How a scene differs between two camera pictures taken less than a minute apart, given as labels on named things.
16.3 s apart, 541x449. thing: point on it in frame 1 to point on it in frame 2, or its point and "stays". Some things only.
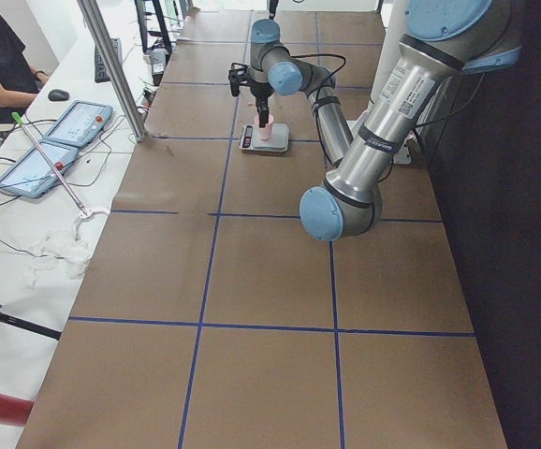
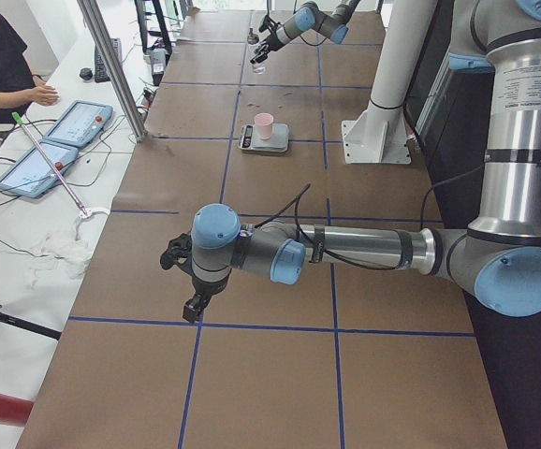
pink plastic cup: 265,133 stays
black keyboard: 101,74 stays
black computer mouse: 58,95 to 85,73
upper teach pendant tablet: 80,123 stays
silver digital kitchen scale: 279,140 stays
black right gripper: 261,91 to 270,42
